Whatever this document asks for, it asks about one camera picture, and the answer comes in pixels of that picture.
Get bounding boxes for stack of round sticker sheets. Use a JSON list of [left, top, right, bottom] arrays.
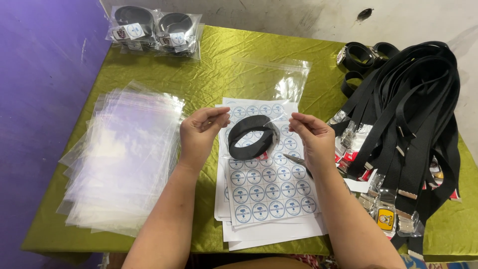
[[214, 97, 328, 252]]

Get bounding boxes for rolled black webbing belt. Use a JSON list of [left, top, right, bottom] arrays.
[[227, 115, 281, 161]]

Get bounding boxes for stack of clear plastic bags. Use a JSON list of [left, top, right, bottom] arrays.
[[56, 80, 186, 238]]

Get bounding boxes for metal scissors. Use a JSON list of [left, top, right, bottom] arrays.
[[283, 153, 313, 178]]

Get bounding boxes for green satin tablecloth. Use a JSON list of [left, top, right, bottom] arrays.
[[20, 25, 478, 263]]

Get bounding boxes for person's left hand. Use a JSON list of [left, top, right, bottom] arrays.
[[179, 106, 231, 169]]

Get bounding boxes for single clear plastic sleeve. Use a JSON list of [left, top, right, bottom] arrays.
[[220, 56, 313, 162]]

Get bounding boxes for colourful patterned fabric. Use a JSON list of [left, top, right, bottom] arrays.
[[291, 254, 478, 269]]

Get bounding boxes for coiled black belt with buckle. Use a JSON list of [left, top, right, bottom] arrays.
[[336, 42, 376, 72]]

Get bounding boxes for person's right hand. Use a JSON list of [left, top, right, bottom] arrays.
[[288, 112, 337, 177]]

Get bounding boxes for heap of black webbing belts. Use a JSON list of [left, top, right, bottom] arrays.
[[327, 41, 462, 261]]

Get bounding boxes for packed belt in clear bag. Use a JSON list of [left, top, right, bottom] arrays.
[[155, 11, 205, 61], [106, 5, 162, 52]]

